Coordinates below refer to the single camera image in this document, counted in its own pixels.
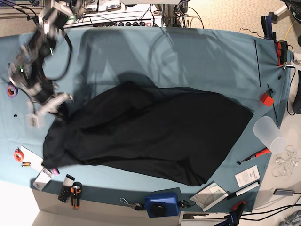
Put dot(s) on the orange black screwdriver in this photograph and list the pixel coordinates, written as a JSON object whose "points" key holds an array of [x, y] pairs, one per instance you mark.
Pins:
{"points": [[255, 155]]}

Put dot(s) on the blue black clamp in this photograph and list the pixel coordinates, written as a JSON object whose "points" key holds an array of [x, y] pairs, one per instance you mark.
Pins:
{"points": [[266, 23]]}

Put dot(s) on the white printed card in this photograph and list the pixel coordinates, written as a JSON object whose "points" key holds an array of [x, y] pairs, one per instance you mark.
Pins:
{"points": [[247, 176]]}

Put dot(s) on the white paper sheet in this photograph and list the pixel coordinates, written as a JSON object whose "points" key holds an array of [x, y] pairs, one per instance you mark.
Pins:
{"points": [[35, 160]]}

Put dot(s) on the white earphones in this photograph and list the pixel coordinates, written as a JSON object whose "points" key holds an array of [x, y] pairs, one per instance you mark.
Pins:
{"points": [[287, 162]]}

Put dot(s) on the teal table cloth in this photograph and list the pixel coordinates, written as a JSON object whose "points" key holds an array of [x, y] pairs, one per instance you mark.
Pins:
{"points": [[212, 60]]}

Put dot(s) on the grey usb hub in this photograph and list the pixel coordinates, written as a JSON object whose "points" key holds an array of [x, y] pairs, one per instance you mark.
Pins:
{"points": [[284, 192]]}

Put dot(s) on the folded map booklet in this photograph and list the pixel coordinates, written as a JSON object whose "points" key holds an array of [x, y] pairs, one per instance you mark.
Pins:
{"points": [[209, 196]]}

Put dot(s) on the long black rod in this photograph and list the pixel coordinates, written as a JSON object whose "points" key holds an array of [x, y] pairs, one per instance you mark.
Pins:
{"points": [[257, 61]]}

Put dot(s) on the metal carabiner keyring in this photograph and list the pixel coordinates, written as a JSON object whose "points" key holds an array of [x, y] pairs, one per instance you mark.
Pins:
{"points": [[135, 206]]}

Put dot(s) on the translucent plastic cup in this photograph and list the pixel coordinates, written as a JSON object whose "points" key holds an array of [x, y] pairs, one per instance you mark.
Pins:
{"points": [[269, 134]]}

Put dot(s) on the power strip with red switch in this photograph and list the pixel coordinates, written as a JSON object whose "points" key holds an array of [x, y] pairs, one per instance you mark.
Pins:
{"points": [[123, 23]]}

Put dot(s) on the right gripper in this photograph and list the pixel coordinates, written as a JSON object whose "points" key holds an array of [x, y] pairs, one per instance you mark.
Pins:
{"points": [[41, 90]]}

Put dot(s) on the black white marker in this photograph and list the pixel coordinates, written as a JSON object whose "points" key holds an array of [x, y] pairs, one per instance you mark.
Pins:
{"points": [[244, 190]]}

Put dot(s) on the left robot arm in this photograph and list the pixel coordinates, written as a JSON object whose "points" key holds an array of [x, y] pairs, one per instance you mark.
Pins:
{"points": [[294, 7]]}

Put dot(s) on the red cube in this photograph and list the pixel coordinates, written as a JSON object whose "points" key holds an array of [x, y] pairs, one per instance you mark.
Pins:
{"points": [[266, 100]]}

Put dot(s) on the white packaged card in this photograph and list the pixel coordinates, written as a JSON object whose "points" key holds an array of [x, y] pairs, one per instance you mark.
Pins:
{"points": [[42, 179]]}

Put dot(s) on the purple tape roll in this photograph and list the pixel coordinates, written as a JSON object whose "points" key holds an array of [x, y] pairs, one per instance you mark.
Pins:
{"points": [[11, 90]]}

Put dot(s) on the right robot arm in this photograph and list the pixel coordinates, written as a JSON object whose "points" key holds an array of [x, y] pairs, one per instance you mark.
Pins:
{"points": [[43, 42]]}

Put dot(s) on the blue plastic box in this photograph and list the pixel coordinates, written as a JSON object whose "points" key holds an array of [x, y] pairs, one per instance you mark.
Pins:
{"points": [[162, 205]]}

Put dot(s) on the black t-shirt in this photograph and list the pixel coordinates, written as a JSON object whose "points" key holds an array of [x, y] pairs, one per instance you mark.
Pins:
{"points": [[183, 138]]}

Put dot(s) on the short black rod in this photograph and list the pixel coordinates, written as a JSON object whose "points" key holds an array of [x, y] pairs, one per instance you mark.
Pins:
{"points": [[273, 104]]}

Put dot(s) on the orange black clamp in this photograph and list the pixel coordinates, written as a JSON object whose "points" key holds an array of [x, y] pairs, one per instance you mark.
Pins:
{"points": [[282, 49]]}

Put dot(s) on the orange black pliers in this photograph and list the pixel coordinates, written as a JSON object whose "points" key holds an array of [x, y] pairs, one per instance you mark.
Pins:
{"points": [[76, 193]]}

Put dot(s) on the black clip with ring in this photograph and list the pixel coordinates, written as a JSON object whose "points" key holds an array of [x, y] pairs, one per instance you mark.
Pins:
{"points": [[185, 204]]}

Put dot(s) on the black remote control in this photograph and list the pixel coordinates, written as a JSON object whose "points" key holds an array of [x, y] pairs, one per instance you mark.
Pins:
{"points": [[66, 188]]}

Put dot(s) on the orange tape roll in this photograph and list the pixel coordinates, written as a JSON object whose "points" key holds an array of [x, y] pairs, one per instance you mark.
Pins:
{"points": [[18, 155]]}

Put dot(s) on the blue orange bottom clamp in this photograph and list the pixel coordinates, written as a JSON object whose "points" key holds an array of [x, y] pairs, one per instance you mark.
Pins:
{"points": [[232, 219]]}

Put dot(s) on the small brass battery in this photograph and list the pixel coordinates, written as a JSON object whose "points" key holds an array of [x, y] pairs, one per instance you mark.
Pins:
{"points": [[26, 164]]}

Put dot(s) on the black computer mouse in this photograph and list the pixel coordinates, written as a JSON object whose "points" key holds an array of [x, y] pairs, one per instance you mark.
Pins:
{"points": [[296, 107]]}

